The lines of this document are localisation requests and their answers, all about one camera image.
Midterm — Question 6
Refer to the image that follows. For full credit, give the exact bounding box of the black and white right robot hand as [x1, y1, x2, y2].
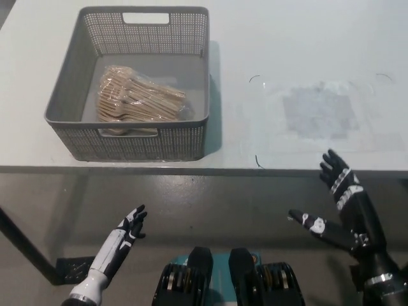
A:
[288, 149, 400, 284]

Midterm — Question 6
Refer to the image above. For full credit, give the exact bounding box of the black and teal robot body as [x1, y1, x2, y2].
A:
[152, 245, 307, 306]

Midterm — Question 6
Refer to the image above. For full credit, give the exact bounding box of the grey perforated plastic basket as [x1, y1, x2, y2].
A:
[43, 6, 212, 163]

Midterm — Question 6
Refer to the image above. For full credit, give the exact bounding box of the clear bag of wooden cutlery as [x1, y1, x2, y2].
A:
[96, 64, 196, 136]

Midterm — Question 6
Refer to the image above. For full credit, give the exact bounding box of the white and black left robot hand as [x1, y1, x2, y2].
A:
[89, 204, 149, 279]

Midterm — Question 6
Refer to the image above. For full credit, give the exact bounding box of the black metal table leg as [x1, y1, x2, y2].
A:
[0, 206, 64, 284]

